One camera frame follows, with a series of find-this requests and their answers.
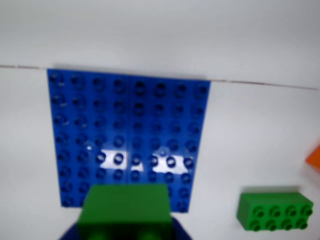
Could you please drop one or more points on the green 2x2 block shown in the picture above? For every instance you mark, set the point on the green 2x2 block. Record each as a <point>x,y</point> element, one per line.
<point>125,212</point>

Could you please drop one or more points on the green 2x4 block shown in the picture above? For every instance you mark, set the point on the green 2x4 block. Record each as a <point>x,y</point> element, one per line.
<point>275,210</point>

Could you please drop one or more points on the orange 2x4 block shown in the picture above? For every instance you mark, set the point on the orange 2x4 block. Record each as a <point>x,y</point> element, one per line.
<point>314,160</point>

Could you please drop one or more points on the blue 8x8 baseplate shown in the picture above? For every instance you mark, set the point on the blue 8x8 baseplate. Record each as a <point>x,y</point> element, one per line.
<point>125,125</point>

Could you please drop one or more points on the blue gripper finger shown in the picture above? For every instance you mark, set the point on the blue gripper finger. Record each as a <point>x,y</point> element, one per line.
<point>181,230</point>
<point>71,232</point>

